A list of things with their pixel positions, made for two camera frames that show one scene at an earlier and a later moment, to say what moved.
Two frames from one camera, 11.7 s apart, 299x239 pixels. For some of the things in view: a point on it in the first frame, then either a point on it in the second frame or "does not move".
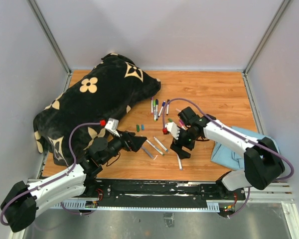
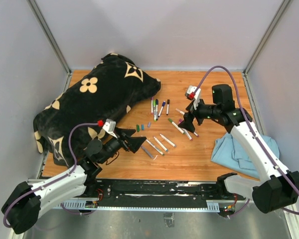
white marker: [180, 163] → [168, 140]
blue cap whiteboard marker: [163, 104] does not move
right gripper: [176, 146] → [187, 123]
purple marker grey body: [148, 152] does not move
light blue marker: [161, 144] does not move
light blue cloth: [223, 155] does not move
